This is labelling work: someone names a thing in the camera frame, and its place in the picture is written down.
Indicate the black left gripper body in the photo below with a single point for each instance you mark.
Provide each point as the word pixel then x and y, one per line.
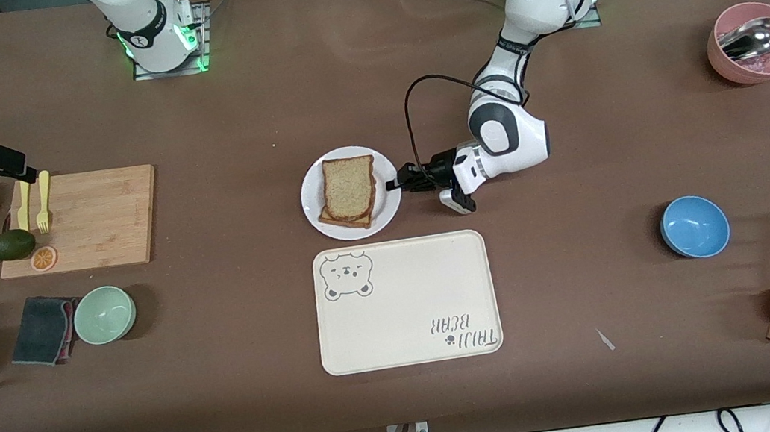
pixel 437 168

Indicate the white round plate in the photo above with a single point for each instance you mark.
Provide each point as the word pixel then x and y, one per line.
pixel 384 163

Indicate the sandwich top bread slice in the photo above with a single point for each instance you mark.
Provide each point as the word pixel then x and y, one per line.
pixel 349 187

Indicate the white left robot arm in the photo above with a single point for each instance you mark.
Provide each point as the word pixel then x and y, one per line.
pixel 518 141

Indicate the yellow plastic knife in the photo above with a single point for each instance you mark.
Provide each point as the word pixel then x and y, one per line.
pixel 24 206

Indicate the yellow plastic fork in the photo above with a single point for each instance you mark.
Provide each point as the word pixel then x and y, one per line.
pixel 43 204

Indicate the green avocado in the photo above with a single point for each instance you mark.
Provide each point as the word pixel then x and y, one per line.
pixel 12 245

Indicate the orange slice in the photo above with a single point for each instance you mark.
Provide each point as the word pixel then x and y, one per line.
pixel 44 259

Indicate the wooden cutting board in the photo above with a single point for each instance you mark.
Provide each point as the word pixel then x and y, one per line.
pixel 93 227

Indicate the cream bear print tray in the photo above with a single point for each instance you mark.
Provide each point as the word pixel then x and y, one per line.
pixel 405 303

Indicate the dark grey cloth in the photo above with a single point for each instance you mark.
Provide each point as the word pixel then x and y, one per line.
pixel 39 331

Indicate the pale green bowl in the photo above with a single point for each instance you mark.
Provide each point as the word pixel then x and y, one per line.
pixel 104 316

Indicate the small grey tape scrap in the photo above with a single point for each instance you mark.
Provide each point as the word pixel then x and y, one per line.
pixel 605 339

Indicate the blue bowl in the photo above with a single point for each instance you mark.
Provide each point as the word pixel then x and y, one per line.
pixel 695 226

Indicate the pink bowl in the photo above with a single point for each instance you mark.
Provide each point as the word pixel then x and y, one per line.
pixel 726 66

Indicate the clear ice cubes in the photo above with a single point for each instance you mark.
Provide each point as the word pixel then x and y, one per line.
pixel 759 65

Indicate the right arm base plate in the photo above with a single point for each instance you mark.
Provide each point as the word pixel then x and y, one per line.
pixel 169 73

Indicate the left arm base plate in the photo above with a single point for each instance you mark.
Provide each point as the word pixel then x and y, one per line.
pixel 589 18

